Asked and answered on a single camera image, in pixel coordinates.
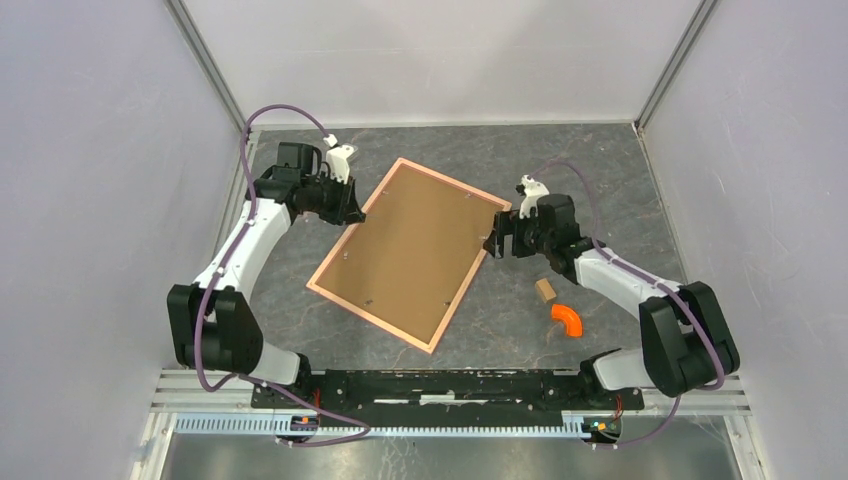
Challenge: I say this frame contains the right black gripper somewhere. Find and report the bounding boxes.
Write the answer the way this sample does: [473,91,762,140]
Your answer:
[482,209,553,259]

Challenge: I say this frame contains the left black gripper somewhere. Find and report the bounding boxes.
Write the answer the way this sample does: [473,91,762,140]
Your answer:
[301,170,365,227]

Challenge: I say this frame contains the pink wooden photo frame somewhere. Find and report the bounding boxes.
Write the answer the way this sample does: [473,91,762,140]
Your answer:
[307,158,511,354]

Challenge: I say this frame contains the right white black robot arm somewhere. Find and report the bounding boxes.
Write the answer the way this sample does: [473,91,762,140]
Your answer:
[483,194,740,408]

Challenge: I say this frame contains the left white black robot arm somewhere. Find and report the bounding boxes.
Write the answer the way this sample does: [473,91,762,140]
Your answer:
[166,136,366,408]

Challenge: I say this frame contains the small wooden block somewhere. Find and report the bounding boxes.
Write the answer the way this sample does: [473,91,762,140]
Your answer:
[534,278,557,304]

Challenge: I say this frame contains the orange curved pipe piece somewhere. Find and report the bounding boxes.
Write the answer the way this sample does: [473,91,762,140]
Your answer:
[550,303,584,338]

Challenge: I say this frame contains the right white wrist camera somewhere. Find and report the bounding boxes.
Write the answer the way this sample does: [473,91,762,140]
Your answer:
[516,175,550,220]

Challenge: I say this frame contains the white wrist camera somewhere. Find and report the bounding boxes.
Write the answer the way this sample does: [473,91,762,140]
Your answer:
[516,175,550,220]
[323,133,358,185]

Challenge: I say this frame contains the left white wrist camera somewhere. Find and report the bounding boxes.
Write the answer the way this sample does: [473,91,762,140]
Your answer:
[323,133,358,185]

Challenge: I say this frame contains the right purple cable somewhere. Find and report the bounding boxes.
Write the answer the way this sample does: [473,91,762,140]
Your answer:
[526,158,727,452]

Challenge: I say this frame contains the purple cable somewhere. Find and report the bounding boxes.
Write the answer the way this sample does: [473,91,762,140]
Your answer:
[526,158,727,452]
[194,103,372,449]

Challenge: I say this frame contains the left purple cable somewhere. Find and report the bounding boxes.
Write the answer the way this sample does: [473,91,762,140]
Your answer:
[194,103,372,449]

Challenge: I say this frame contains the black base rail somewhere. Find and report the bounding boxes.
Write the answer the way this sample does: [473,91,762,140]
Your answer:
[292,369,645,428]

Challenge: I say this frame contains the slotted aluminium cable duct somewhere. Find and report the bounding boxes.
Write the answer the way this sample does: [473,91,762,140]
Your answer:
[173,413,588,439]

